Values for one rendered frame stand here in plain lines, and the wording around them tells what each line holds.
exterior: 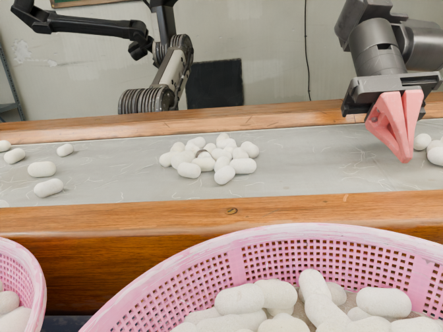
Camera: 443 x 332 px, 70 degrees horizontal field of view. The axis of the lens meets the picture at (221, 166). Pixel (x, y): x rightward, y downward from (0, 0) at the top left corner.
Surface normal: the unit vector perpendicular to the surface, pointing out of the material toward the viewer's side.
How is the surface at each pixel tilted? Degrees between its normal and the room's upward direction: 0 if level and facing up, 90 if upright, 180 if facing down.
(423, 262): 72
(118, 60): 90
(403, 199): 0
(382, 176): 0
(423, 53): 95
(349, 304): 0
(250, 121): 45
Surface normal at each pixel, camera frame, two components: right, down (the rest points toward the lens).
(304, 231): -0.13, 0.13
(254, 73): -0.05, 0.37
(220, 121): -0.11, -0.38
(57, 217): -0.08, -0.92
